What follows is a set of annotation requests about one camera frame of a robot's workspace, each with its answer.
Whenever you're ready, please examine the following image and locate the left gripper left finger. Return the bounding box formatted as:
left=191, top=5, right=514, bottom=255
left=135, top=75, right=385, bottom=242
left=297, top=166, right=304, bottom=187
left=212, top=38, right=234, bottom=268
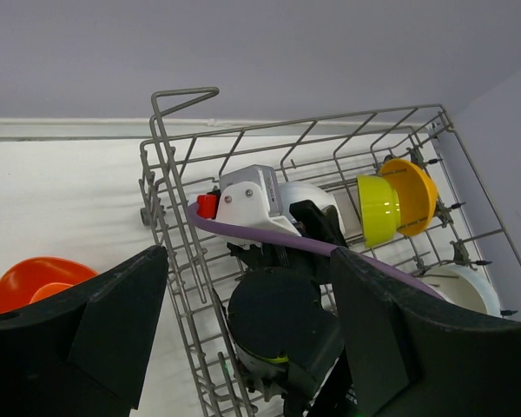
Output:
left=0, top=246, right=168, bottom=416

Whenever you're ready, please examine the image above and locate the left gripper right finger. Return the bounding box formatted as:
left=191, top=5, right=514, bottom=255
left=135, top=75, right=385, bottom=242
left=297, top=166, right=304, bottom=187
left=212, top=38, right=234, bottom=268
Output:
left=330, top=248, right=521, bottom=416

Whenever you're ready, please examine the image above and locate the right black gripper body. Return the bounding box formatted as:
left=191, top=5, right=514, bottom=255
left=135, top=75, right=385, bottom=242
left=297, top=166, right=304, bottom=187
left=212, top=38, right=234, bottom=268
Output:
left=227, top=200, right=346, bottom=282

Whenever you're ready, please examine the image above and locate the green round bowl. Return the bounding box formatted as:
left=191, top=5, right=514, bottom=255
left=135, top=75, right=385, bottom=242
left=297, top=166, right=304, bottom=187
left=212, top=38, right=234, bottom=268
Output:
left=357, top=175, right=401, bottom=248

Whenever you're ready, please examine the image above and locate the white round bowl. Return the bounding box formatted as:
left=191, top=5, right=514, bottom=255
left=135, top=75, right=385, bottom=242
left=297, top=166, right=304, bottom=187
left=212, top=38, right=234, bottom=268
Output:
left=420, top=264, right=502, bottom=318

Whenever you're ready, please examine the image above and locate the orange square bowl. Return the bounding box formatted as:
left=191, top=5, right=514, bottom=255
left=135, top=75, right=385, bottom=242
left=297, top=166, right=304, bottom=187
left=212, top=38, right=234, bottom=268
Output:
left=0, top=256, right=98, bottom=314

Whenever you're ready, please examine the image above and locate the yellow round bowl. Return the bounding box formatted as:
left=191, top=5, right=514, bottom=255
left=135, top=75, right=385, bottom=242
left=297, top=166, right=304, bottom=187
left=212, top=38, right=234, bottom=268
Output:
left=379, top=158, right=439, bottom=237

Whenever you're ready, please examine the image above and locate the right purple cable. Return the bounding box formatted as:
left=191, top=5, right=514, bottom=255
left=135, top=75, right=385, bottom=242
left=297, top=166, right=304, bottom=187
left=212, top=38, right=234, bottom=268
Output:
left=186, top=200, right=448, bottom=301

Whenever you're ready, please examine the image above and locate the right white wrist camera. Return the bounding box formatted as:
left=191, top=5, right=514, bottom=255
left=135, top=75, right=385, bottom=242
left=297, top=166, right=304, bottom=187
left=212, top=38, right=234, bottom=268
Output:
left=196, top=164, right=300, bottom=236

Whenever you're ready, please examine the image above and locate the grey wire dish rack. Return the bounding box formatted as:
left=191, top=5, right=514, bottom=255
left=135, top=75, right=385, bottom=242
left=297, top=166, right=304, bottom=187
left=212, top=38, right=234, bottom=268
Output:
left=139, top=87, right=521, bottom=416

